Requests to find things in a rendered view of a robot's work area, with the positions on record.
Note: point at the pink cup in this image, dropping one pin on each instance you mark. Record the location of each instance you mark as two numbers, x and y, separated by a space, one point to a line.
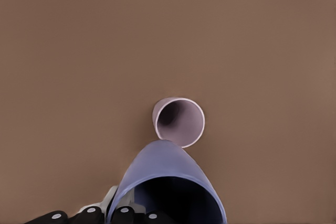
181 127

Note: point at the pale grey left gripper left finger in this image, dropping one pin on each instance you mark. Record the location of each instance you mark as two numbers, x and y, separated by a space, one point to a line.
89 214

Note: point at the purple cup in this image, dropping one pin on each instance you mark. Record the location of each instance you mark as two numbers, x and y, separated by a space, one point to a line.
162 161

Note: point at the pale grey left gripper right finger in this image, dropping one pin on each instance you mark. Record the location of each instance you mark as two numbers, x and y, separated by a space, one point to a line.
126 214

